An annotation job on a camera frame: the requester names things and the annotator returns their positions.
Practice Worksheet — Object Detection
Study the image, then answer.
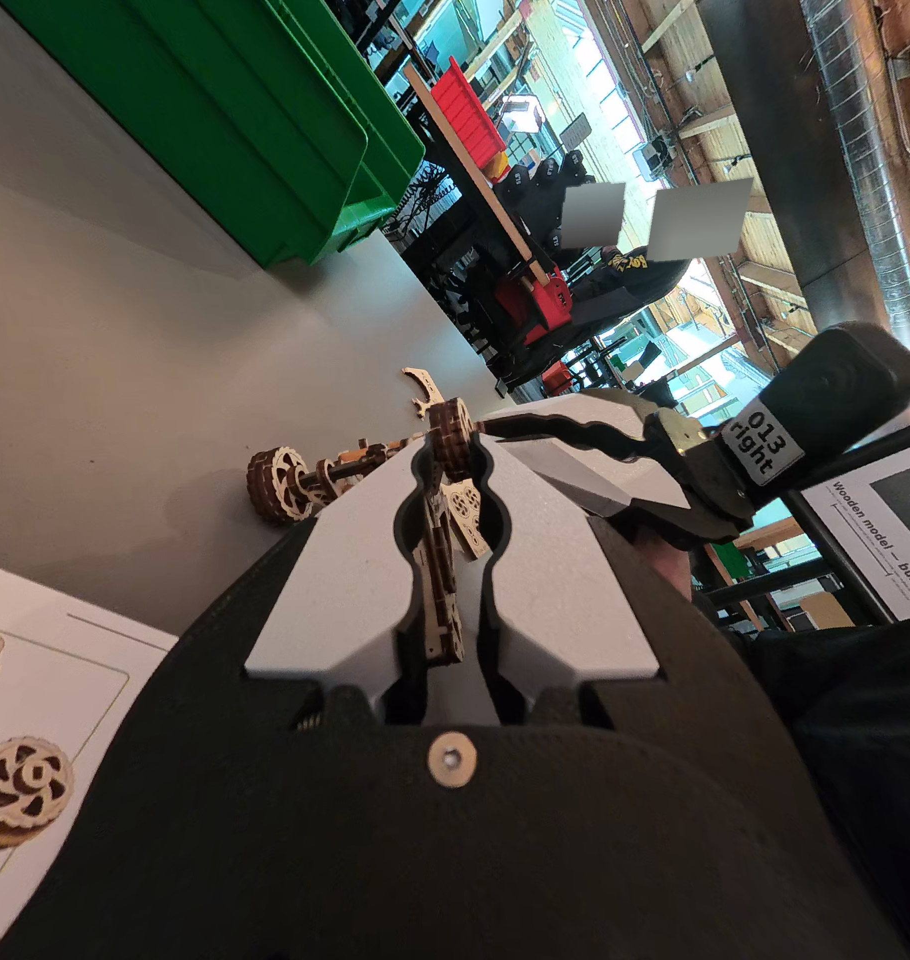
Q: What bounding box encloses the instruction booklet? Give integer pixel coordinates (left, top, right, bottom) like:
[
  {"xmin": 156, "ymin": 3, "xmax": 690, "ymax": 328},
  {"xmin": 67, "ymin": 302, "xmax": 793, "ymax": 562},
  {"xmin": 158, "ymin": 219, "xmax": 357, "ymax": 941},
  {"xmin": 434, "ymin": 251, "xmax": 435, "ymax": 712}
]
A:
[{"xmin": 0, "ymin": 558, "xmax": 180, "ymax": 960}]

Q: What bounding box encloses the green plastic bin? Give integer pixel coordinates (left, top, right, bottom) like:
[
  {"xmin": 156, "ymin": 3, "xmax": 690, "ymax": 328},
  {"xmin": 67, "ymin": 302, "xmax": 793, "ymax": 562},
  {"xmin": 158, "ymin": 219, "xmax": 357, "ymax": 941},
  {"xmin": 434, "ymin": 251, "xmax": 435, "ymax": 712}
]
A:
[{"xmin": 0, "ymin": 0, "xmax": 426, "ymax": 270}]

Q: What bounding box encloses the wooden buggy model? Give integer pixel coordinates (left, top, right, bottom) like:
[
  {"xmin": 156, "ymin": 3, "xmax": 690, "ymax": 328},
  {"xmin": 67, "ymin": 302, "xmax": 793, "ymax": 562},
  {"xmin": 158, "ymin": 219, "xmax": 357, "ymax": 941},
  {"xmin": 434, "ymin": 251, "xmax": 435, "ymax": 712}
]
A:
[{"xmin": 246, "ymin": 397, "xmax": 517, "ymax": 666}]

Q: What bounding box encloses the framed marker sign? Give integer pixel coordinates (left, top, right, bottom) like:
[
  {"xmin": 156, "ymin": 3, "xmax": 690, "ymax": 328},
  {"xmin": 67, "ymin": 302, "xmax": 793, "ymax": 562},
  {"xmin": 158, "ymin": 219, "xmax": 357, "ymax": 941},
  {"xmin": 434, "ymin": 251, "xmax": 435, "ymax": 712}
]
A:
[{"xmin": 785, "ymin": 437, "xmax": 910, "ymax": 625}]

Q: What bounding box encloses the red machine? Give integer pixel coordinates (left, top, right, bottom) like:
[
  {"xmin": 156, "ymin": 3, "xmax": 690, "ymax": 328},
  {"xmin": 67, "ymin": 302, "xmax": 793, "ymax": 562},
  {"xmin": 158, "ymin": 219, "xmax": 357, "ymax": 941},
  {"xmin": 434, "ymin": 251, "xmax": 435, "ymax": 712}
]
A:
[{"xmin": 491, "ymin": 261, "xmax": 576, "ymax": 348}]

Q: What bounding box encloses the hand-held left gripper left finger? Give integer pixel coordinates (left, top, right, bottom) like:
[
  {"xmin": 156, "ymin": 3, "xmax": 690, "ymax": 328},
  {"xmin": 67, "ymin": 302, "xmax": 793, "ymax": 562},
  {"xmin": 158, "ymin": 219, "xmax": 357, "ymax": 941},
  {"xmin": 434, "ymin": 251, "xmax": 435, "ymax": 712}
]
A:
[{"xmin": 245, "ymin": 442, "xmax": 433, "ymax": 725}]

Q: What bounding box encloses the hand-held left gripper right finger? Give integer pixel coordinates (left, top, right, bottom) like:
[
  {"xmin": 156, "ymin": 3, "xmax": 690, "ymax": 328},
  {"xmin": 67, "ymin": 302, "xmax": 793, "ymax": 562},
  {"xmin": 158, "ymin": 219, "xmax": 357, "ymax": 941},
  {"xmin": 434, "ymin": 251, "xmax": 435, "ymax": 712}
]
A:
[{"xmin": 473, "ymin": 438, "xmax": 660, "ymax": 726}]

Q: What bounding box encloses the person's right hand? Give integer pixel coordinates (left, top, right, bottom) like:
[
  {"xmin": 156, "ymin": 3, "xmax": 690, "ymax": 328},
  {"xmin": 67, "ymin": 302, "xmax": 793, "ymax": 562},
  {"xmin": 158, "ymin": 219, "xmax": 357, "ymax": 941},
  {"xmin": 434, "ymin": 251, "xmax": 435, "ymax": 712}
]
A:
[{"xmin": 633, "ymin": 527, "xmax": 697, "ymax": 603}]

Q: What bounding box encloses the red ribbed bin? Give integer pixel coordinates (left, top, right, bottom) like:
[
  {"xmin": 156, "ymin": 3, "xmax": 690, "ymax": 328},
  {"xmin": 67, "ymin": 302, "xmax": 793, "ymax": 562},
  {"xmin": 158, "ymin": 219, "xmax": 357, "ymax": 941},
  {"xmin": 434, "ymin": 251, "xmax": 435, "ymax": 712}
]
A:
[{"xmin": 430, "ymin": 55, "xmax": 507, "ymax": 173}]

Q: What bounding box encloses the silver ventilation duct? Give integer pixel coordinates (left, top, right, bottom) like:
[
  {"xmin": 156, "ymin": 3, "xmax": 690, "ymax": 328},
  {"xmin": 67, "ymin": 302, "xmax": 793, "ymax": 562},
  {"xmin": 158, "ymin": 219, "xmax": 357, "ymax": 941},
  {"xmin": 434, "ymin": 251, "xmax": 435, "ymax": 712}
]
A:
[{"xmin": 800, "ymin": 0, "xmax": 910, "ymax": 355}]

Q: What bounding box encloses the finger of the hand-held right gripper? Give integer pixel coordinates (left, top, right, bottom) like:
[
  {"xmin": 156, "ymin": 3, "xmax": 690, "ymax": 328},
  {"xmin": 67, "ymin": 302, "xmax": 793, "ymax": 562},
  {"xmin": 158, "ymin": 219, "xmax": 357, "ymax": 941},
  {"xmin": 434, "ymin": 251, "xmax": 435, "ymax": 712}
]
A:
[
  {"xmin": 476, "ymin": 390, "xmax": 652, "ymax": 462},
  {"xmin": 500, "ymin": 433, "xmax": 693, "ymax": 520}
]

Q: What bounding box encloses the wooden sheet with wheels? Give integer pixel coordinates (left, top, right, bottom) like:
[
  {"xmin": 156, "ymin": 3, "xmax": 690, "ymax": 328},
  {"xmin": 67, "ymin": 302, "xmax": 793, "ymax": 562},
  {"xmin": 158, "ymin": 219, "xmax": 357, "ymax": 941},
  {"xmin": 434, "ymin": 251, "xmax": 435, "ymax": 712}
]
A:
[{"xmin": 400, "ymin": 366, "xmax": 447, "ymax": 420}]

